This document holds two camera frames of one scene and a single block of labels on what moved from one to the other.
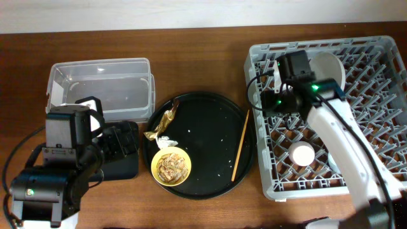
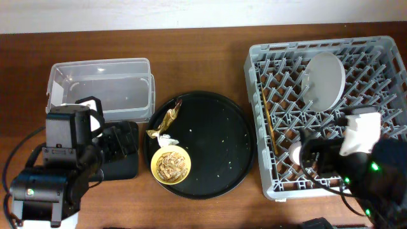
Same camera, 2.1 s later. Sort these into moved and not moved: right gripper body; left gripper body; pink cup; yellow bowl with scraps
Moved: right gripper body
Not moved: yellow bowl with scraps; left gripper body; pink cup
